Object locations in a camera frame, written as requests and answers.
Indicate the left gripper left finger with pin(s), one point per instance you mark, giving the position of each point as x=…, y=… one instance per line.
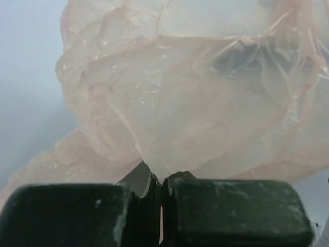
x=91, y=214

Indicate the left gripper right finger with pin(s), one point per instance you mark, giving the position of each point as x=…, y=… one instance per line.
x=206, y=212

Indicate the pink plastic trash bag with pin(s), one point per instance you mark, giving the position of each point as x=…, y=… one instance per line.
x=223, y=89

